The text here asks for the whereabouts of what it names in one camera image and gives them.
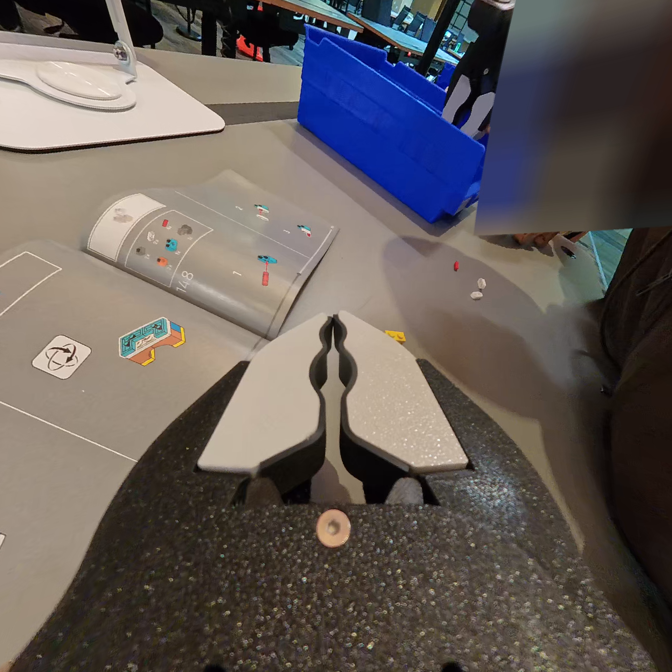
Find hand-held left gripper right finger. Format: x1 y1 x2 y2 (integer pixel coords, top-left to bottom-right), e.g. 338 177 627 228
334 310 469 476

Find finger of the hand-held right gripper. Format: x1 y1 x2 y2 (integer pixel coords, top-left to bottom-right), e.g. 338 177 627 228
442 71 476 129
471 90 498 140

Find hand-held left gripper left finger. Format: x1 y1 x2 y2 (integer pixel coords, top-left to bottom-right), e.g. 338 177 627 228
197 313 335 480

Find blue plastic bin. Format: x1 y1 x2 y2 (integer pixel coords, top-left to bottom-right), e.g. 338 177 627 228
296 23 486 225

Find grey desk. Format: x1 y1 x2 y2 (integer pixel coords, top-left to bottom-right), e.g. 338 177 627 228
0 44 610 672

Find wood-edged background table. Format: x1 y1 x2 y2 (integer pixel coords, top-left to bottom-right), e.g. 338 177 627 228
346 10 463 60
260 0 364 35

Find grey instruction booklet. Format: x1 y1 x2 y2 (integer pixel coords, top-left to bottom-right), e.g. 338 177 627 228
0 168 339 578

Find person's dark clothed body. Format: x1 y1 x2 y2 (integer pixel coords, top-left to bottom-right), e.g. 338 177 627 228
572 227 672 604

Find white flat stand base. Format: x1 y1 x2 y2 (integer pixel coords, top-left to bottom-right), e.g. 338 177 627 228
0 29 226 154

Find black office chair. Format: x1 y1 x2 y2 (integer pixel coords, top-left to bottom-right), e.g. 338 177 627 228
63 0 165 48

